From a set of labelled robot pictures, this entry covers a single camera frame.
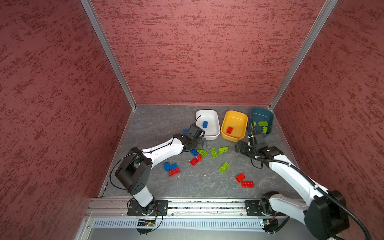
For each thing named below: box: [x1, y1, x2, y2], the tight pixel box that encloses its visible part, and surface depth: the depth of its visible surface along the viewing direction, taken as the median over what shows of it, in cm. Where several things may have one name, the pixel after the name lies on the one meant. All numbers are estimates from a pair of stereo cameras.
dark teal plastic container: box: [251, 107, 274, 138], surface depth 112 cm
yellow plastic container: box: [221, 110, 249, 143], surface depth 109 cm
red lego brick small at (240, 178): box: [235, 173, 246, 183], surface depth 85 cm
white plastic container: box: [195, 109, 221, 141], surface depth 109 cm
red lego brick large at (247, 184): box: [241, 181, 255, 188], surface depth 83 cm
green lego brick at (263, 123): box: [258, 121, 269, 127], surface depth 109 cm
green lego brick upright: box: [209, 147, 219, 159], surface depth 94 cm
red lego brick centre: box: [190, 157, 199, 167], surface depth 91 cm
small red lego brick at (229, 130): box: [226, 126, 233, 135], surface depth 105 cm
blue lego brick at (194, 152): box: [190, 149, 199, 157], surface depth 96 cm
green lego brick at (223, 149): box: [218, 146, 229, 154], surface depth 96 cm
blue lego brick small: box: [170, 163, 179, 170], surface depth 90 cm
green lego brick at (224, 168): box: [219, 162, 231, 174], surface depth 89 cm
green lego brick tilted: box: [197, 149, 208, 158], surface depth 96 cm
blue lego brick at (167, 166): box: [163, 162, 171, 172], surface depth 90 cm
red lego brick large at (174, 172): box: [168, 167, 181, 178], surface depth 87 cm
